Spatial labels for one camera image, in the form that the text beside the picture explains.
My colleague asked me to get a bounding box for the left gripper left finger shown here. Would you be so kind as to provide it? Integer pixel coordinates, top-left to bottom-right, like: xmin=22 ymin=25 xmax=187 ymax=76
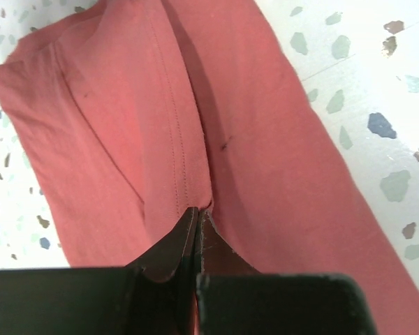
xmin=0 ymin=207 xmax=198 ymax=334

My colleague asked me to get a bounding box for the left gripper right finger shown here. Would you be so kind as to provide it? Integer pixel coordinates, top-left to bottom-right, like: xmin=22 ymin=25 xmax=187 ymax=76
xmin=196 ymin=211 xmax=377 ymax=334

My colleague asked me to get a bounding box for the pink t shirt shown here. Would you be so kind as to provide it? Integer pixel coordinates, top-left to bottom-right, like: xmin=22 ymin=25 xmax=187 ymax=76
xmin=0 ymin=1 xmax=419 ymax=334

